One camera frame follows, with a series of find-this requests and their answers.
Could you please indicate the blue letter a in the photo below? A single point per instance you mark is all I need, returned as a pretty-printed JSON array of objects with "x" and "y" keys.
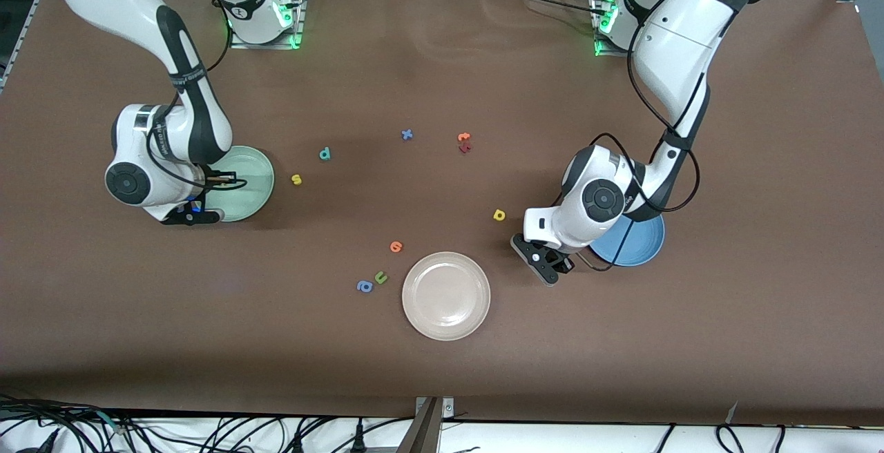
[{"x": 364, "y": 286}]

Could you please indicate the grey metal bracket plate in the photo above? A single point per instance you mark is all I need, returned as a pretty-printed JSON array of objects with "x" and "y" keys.
[{"x": 447, "y": 408}]

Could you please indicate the green plate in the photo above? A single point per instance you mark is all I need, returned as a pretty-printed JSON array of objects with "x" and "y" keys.
[{"x": 252, "y": 190}]

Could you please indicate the teal letter d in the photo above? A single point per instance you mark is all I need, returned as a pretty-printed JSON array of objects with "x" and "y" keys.
[{"x": 324, "y": 154}]

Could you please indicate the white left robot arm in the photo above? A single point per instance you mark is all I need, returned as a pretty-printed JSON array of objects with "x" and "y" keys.
[{"x": 677, "y": 45}]

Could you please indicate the brown table cover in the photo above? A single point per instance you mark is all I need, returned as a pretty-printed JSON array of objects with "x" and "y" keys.
[{"x": 442, "y": 370}]

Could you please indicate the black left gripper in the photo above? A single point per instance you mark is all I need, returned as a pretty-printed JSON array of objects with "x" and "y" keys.
[{"x": 560, "y": 267}]

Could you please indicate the beige plate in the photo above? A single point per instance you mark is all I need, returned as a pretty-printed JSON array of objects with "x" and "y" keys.
[{"x": 445, "y": 295}]

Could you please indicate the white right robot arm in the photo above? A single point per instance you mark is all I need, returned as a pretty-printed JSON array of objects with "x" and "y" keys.
[{"x": 173, "y": 135}]

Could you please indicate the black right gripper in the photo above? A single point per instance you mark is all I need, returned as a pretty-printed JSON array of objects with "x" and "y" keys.
[{"x": 207, "y": 170}]

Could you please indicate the long aluminium rail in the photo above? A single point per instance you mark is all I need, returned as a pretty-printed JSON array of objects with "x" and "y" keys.
[{"x": 28, "y": 18}]

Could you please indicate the dark metal beam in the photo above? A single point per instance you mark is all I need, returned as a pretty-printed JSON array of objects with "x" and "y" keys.
[{"x": 421, "y": 436}]

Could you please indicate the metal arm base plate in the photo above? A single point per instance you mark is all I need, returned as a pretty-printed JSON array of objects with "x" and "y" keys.
[
  {"x": 266, "y": 45},
  {"x": 611, "y": 53}
]

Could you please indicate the blue plate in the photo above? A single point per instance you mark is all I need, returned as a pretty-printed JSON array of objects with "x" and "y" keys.
[{"x": 639, "y": 249}]

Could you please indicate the green letter u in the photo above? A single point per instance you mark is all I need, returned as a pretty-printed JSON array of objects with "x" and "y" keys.
[{"x": 380, "y": 277}]

